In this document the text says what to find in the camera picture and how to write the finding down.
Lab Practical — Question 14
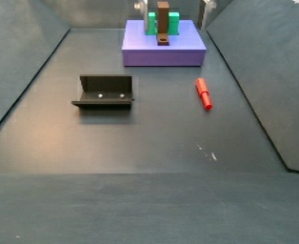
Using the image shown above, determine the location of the red peg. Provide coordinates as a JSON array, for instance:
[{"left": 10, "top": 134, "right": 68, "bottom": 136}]
[{"left": 195, "top": 78, "right": 211, "bottom": 111}]

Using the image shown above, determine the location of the purple board base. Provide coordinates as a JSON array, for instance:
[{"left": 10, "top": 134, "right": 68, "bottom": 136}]
[{"left": 122, "top": 20, "right": 206, "bottom": 67}]

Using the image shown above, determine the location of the black angled holder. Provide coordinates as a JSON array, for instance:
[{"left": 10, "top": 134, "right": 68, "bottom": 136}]
[{"left": 70, "top": 74, "right": 133, "bottom": 109}]

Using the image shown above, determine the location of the green block left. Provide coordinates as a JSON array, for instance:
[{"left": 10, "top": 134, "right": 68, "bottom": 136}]
[{"left": 145, "top": 12, "right": 155, "bottom": 35}]

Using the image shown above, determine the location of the green block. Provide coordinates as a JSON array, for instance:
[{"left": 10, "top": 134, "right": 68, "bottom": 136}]
[
  {"left": 145, "top": 12, "right": 155, "bottom": 35},
  {"left": 167, "top": 12, "right": 179, "bottom": 35}
]

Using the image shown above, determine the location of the green block right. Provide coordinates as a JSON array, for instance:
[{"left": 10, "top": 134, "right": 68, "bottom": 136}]
[{"left": 167, "top": 12, "right": 179, "bottom": 35}]

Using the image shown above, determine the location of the brown L-shaped block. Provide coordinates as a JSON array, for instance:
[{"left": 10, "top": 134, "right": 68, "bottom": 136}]
[{"left": 155, "top": 1, "right": 169, "bottom": 46}]

